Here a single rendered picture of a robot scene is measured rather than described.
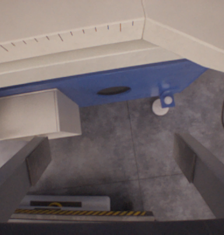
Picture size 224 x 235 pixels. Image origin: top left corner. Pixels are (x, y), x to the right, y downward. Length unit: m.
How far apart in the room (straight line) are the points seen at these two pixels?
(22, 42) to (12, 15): 0.05
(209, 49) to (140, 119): 0.80
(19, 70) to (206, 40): 0.35
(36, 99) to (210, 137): 0.98
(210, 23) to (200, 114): 0.88
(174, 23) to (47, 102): 0.45
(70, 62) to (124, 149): 0.77
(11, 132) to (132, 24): 0.51
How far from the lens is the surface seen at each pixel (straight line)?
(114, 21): 0.30
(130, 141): 1.05
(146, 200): 1.11
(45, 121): 0.59
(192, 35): 0.30
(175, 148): 0.17
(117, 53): 0.36
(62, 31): 0.30
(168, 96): 0.91
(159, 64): 0.55
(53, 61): 0.38
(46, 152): 0.17
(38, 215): 0.83
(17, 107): 0.65
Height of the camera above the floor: 1.05
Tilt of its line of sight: 82 degrees down
